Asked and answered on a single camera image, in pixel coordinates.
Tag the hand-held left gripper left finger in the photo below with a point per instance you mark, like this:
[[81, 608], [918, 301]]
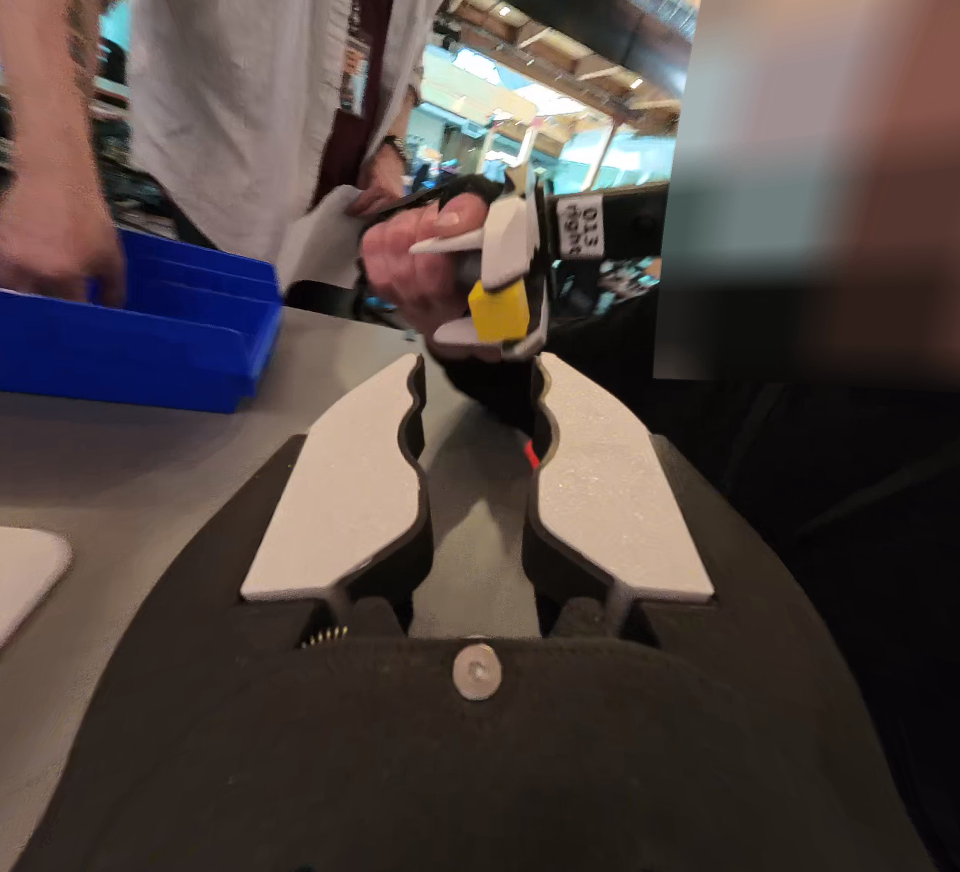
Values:
[[337, 504]]

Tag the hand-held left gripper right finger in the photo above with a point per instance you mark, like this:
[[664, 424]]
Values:
[[615, 504]]

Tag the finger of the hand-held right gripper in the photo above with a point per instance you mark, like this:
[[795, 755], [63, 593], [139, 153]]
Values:
[[510, 242], [457, 341]]

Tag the yellow wooden cube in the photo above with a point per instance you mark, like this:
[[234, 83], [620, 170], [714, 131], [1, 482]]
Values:
[[499, 313]]

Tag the blue plastic bin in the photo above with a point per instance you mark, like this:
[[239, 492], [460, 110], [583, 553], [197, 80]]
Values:
[[150, 362]]

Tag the person's right hand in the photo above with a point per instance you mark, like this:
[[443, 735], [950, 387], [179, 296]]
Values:
[[412, 279]]

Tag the wooden document stand white base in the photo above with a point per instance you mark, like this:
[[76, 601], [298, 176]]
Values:
[[26, 572]]

